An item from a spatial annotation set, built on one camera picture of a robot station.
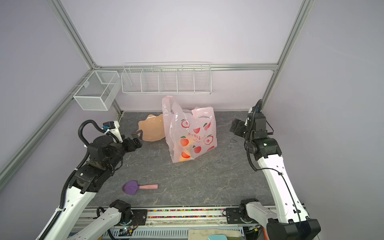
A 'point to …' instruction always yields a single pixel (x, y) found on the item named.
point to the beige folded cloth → (194, 234)
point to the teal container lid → (217, 237)
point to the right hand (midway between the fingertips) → (241, 125)
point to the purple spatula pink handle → (132, 187)
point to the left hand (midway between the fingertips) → (134, 135)
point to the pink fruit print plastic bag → (189, 134)
